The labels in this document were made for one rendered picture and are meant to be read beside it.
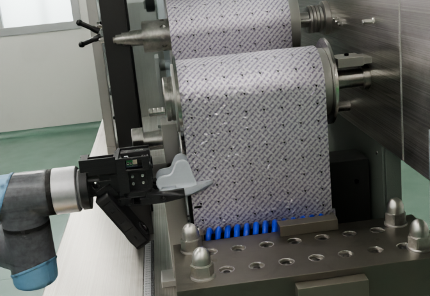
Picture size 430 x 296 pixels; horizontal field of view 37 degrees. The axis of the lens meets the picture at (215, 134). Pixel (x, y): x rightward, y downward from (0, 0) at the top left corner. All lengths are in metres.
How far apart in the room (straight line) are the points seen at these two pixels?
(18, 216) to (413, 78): 0.63
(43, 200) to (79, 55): 5.64
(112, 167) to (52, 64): 5.69
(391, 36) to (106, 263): 0.72
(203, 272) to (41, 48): 5.86
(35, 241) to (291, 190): 0.42
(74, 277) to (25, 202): 0.31
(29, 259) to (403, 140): 0.62
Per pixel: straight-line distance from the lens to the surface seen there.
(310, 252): 0.99
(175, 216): 1.17
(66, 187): 1.04
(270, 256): 0.99
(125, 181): 1.03
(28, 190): 1.05
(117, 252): 1.39
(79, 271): 1.34
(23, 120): 6.86
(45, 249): 1.09
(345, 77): 1.12
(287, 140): 1.07
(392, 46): 1.02
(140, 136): 1.12
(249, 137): 1.05
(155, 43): 1.30
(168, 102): 1.05
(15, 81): 6.79
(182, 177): 1.04
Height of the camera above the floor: 1.45
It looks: 14 degrees down
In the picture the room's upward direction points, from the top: 6 degrees counter-clockwise
